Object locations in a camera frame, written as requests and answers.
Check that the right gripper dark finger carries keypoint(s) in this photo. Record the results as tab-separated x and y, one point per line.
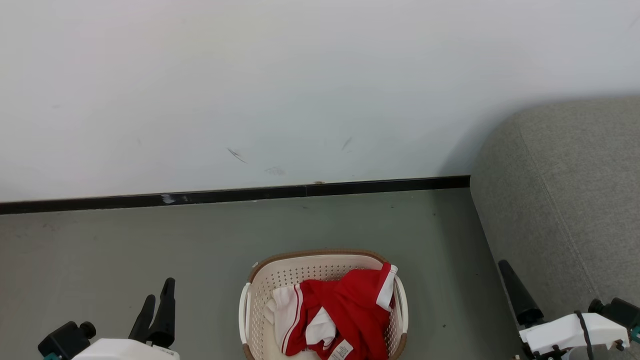
520	295

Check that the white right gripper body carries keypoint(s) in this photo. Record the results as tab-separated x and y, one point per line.
557	334

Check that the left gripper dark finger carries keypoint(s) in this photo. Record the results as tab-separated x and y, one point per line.
144	320
166	315

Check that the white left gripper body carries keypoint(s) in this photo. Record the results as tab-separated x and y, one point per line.
125	351

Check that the red and white sports garment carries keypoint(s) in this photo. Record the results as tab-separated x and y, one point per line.
350	310

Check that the grey fabric sofa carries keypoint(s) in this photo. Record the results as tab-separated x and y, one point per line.
565	200

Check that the black skirting board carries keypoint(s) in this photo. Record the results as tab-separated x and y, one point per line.
225	194

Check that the cream perforated laundry basket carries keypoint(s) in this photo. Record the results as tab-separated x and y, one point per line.
300	270

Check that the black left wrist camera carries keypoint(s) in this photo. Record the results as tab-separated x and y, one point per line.
65	341

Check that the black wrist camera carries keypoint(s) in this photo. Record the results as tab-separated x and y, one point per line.
620	310
65	341

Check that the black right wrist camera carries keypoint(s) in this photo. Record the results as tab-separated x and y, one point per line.
620	310

